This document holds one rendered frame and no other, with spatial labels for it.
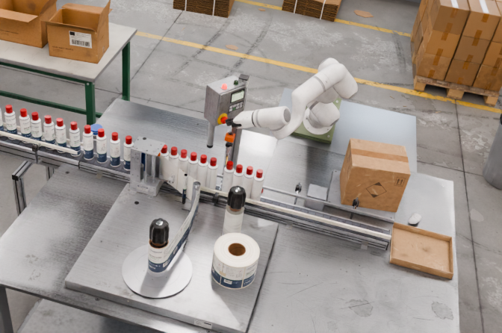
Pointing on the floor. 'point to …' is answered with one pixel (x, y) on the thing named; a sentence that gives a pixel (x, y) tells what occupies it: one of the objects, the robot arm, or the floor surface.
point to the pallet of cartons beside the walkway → (459, 35)
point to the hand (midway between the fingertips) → (230, 122)
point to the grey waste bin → (494, 161)
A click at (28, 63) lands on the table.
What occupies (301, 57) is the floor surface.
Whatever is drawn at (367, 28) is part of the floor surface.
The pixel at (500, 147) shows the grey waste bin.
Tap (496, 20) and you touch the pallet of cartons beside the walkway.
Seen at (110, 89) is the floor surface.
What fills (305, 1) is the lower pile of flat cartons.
